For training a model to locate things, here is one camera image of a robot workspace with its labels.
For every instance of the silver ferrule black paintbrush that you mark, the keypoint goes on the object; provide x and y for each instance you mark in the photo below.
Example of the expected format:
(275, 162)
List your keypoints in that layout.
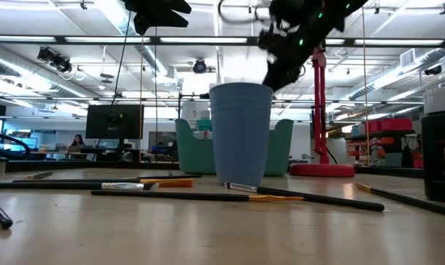
(60, 186)
(317, 200)

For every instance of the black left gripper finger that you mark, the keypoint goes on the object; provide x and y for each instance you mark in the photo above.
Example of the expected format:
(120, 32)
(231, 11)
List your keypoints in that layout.
(159, 6)
(159, 21)

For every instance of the blue plastic cup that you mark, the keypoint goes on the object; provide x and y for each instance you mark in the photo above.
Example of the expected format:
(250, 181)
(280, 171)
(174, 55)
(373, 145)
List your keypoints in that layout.
(240, 140)

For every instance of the person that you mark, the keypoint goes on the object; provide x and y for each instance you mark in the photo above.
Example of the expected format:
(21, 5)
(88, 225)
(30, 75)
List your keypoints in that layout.
(78, 141)

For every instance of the large light blue paint bottle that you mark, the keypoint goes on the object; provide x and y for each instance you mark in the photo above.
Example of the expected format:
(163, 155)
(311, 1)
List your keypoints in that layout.
(203, 125)

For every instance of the black mounted camera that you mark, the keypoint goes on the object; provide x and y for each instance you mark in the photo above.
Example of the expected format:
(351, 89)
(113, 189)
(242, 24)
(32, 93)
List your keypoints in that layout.
(199, 67)
(54, 60)

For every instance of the black monitor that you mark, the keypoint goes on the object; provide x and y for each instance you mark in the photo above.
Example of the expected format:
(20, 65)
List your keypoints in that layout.
(97, 121)

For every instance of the teal plastic bin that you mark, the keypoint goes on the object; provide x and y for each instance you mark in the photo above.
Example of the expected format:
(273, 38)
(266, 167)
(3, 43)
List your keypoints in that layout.
(192, 158)

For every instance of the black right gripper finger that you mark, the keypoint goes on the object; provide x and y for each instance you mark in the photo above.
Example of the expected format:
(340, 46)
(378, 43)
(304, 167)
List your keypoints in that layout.
(282, 77)

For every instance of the red storage bin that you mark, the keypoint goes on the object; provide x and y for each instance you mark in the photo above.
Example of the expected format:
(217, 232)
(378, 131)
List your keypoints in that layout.
(391, 125)

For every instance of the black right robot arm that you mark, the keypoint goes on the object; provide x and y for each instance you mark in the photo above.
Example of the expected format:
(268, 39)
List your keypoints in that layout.
(349, 9)

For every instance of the black overhead frame bar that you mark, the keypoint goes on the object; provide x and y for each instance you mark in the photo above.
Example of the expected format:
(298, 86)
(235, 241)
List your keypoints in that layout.
(154, 40)

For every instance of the red desk lamp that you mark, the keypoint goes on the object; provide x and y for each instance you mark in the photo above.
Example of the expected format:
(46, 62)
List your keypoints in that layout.
(321, 170)

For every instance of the small teal paint bottle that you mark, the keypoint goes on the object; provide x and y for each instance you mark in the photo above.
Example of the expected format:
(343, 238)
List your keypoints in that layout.
(441, 158)

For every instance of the orange bristle paintbrush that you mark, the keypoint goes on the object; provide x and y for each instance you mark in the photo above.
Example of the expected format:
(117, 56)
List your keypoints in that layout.
(167, 183)

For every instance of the storage shelf rack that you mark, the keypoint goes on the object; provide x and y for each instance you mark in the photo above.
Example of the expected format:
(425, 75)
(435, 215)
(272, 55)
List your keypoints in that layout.
(376, 147)

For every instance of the gold ferrule black paintbrush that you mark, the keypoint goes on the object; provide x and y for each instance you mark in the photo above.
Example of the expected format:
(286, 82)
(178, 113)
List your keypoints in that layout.
(170, 196)

